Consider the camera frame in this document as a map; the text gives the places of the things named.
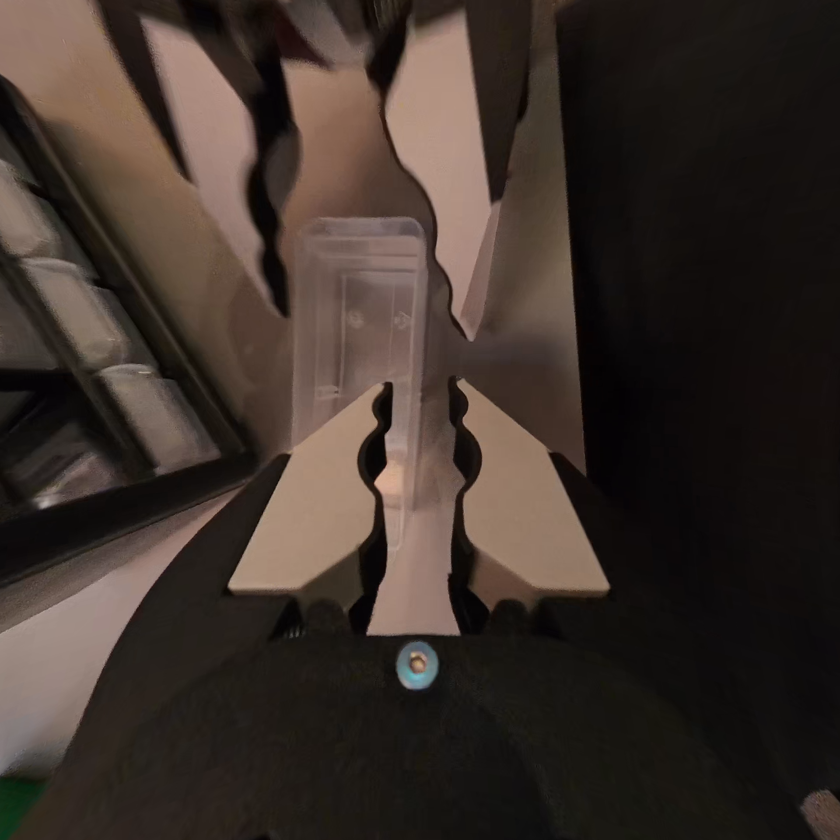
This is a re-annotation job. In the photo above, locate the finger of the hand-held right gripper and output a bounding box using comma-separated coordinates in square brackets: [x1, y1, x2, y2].
[366, 26, 503, 343]
[140, 13, 304, 319]

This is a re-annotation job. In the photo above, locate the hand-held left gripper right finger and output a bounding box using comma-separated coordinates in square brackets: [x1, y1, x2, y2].
[448, 376, 611, 601]

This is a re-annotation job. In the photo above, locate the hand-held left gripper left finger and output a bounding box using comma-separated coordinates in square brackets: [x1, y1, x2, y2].
[226, 382, 395, 601]

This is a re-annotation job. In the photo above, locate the clear plastic drawer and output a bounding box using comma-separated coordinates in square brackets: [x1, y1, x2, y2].
[290, 217, 434, 552]

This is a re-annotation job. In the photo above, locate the black drawer cabinet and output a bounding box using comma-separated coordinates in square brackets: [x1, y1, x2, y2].
[0, 72, 260, 588]

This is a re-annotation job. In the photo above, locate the bank of small clear drawers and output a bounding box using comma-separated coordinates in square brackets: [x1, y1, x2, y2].
[0, 128, 221, 509]

